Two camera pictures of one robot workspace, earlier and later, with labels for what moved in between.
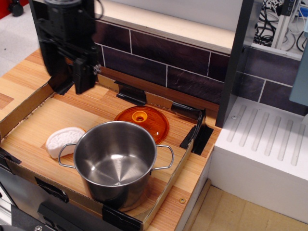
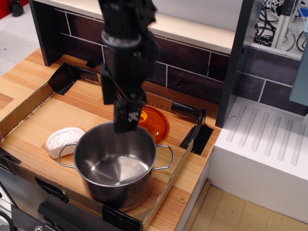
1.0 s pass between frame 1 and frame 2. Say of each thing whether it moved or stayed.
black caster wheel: stayed
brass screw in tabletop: stayed
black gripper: moved
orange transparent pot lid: stayed
